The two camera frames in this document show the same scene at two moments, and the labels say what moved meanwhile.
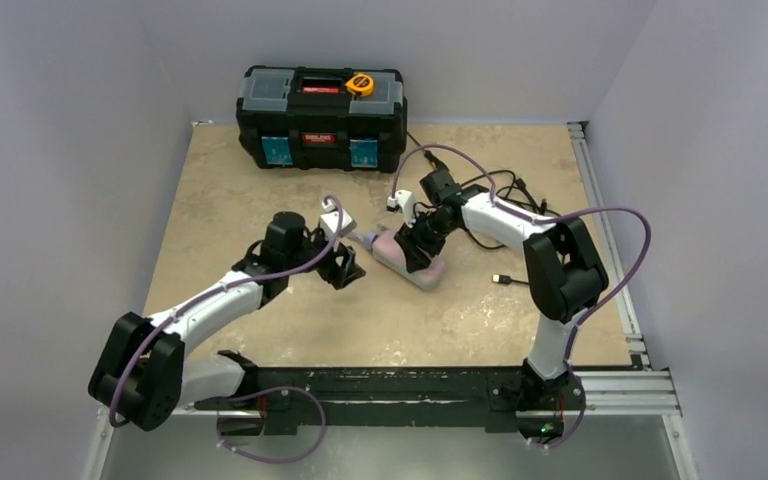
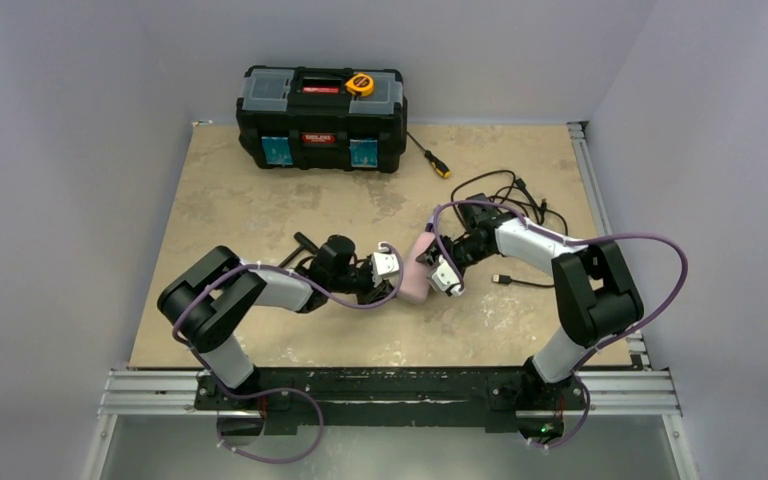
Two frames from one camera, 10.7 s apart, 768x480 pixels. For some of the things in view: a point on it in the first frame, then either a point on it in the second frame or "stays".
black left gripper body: [342, 266] -> [381, 285]
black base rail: [489, 396] stays
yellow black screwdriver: [433, 161] stays
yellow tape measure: [360, 84] stays
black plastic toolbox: [323, 118] stays
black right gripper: [416, 243] -> [438, 253]
